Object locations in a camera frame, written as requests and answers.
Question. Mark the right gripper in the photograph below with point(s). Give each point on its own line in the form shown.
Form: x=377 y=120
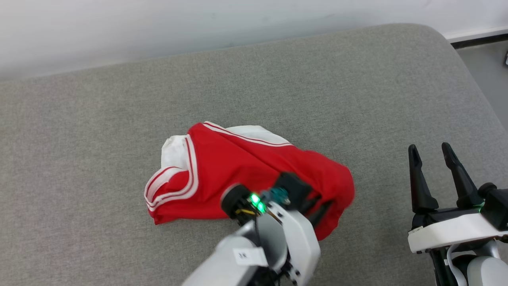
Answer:
x=448 y=232

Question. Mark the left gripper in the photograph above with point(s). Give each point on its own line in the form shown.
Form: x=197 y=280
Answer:
x=299 y=242

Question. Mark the red garment with white trim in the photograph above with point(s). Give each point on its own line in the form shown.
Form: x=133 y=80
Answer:
x=234 y=163

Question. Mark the wall baseboard strip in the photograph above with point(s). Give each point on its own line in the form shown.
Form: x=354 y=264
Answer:
x=480 y=37

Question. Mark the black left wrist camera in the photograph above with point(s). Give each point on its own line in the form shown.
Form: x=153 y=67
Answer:
x=293 y=187

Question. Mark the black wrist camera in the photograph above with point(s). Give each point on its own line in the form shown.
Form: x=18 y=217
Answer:
x=293 y=187
x=496 y=204

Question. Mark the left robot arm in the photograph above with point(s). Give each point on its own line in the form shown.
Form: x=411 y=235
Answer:
x=222 y=272

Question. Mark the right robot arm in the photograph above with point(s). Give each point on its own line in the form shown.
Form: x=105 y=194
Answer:
x=488 y=274

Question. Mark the white paper label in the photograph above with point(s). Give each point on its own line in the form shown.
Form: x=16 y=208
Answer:
x=250 y=257

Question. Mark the grey fabric sofa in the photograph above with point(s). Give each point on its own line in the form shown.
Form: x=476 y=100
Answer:
x=357 y=99

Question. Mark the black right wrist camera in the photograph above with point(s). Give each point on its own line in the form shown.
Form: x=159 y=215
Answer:
x=496 y=204

